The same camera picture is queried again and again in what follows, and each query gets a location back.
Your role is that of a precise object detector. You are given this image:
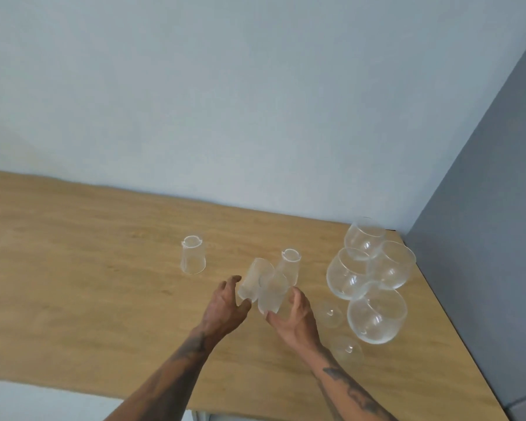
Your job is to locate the person's left hand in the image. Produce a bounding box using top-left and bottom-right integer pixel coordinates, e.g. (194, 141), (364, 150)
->
(200, 275), (252, 341)

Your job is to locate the person's right hand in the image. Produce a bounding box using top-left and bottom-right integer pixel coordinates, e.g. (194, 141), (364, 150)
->
(265, 286), (325, 354)

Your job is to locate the clear glass tumbler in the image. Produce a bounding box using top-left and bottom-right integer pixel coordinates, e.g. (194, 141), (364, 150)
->
(257, 272), (290, 315)
(237, 258), (275, 303)

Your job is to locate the person's left forearm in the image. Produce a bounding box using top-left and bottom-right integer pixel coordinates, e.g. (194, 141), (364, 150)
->
(113, 328), (216, 421)

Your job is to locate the person's right forearm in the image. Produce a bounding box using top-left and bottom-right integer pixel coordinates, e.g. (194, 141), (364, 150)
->
(308, 342), (399, 421)

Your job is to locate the small clear glass carafe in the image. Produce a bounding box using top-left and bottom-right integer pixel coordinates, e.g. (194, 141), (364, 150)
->
(275, 248), (302, 286)
(181, 236), (206, 276)

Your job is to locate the round clear wine glass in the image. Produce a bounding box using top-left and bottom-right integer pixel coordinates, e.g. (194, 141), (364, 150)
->
(344, 218), (387, 262)
(329, 282), (409, 370)
(312, 247), (374, 329)
(367, 240), (417, 291)

